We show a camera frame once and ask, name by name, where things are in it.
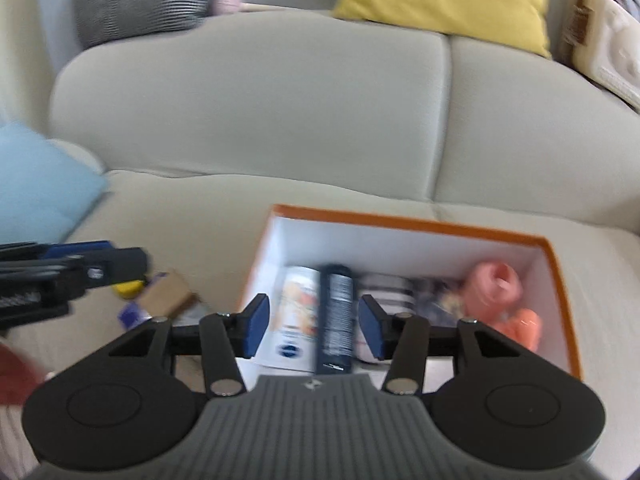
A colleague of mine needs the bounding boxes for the light blue cushion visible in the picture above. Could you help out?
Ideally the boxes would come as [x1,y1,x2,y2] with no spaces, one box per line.
[0,120,111,246]

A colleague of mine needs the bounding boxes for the blue box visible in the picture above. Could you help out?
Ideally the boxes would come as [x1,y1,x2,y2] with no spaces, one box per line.
[118,300,153,331]

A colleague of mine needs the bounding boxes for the dark printed box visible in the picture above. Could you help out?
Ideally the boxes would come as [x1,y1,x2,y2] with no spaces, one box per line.
[412,277,468,323]

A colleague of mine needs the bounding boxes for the white plaid pouch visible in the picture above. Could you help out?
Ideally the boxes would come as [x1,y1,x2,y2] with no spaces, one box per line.
[356,272,416,363]

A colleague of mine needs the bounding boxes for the orange storage box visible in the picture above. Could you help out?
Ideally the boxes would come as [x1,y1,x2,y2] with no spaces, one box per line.
[235,204,585,381]

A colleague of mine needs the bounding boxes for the white tube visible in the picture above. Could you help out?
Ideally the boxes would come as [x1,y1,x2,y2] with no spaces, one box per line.
[257,265,321,373]

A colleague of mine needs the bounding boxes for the pink bottle with orange cap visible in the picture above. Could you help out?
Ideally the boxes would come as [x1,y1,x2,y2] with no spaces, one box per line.
[460,260,543,353]

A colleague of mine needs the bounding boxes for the grey striped cushion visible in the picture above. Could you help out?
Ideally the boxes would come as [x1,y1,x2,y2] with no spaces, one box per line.
[72,0,221,51]

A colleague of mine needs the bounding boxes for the beige sofa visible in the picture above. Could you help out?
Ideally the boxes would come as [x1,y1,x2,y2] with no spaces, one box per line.
[0,0,640,411]

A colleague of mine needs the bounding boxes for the brown cardboard box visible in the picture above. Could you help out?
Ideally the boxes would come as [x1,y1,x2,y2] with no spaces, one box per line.
[135,271,197,318]

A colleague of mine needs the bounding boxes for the red cloth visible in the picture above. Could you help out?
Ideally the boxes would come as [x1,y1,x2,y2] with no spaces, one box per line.
[0,340,46,406]

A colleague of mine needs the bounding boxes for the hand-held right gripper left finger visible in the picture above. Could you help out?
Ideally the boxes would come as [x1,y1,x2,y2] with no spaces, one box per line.
[107,292,272,397]

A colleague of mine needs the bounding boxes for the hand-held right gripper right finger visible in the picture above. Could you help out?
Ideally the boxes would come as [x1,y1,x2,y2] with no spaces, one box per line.
[359,294,526,396]

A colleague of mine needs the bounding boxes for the pink fluffy item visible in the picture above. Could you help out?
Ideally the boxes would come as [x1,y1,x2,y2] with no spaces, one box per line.
[210,0,301,16]

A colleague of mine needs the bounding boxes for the dark blue spray can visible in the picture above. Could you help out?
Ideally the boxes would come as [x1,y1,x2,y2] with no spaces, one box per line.
[315,263,357,376]

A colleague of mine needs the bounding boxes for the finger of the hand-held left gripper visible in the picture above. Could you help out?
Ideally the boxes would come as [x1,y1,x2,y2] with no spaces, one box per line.
[41,240,115,261]
[60,247,151,291]

